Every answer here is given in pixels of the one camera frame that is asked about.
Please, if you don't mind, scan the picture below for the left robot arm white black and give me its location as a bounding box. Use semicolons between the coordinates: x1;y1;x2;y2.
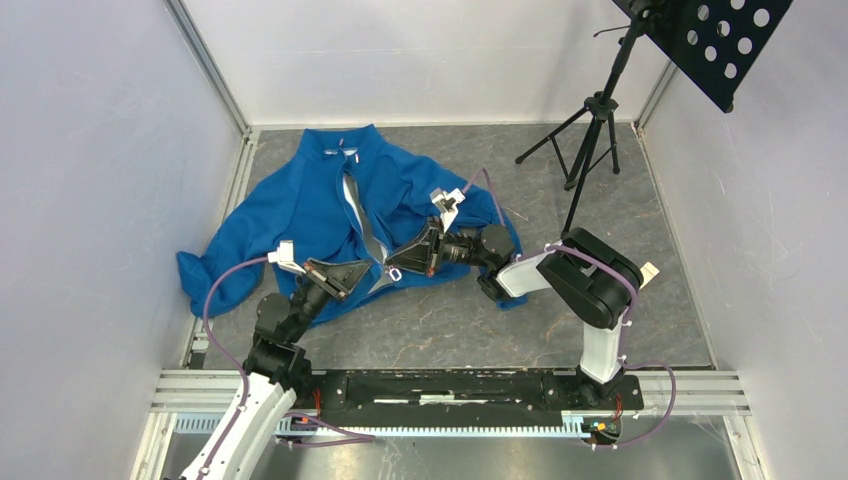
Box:
178;253;370;479

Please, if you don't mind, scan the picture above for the white slotted cable duct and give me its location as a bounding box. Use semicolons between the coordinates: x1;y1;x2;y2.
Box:
173;413;620;440

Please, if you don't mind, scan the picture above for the black perforated stand plate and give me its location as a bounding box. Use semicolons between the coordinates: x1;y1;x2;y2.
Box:
614;0;792;113

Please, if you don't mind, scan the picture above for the black tripod stand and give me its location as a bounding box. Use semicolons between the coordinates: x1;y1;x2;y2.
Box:
514;13;648;237

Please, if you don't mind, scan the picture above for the aluminium frame rail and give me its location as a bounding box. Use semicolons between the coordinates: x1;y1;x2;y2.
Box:
164;0;251;138

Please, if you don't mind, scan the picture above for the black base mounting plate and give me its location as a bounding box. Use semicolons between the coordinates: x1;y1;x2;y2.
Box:
294;368;645;430

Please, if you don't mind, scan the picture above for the blue zip-up jacket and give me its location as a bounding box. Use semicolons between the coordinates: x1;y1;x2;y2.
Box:
175;123;529;327

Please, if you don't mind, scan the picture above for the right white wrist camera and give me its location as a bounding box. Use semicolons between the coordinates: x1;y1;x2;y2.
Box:
430;188;465;232

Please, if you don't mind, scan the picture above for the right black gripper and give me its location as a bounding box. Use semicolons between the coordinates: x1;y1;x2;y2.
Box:
384;217;491;279

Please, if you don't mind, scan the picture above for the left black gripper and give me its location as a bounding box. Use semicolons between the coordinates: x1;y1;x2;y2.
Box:
287;256;373;342

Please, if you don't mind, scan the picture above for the small white blue box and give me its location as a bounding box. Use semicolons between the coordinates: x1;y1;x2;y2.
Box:
640;262;660;288

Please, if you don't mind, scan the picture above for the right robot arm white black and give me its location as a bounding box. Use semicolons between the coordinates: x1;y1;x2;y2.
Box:
387;218;645;408

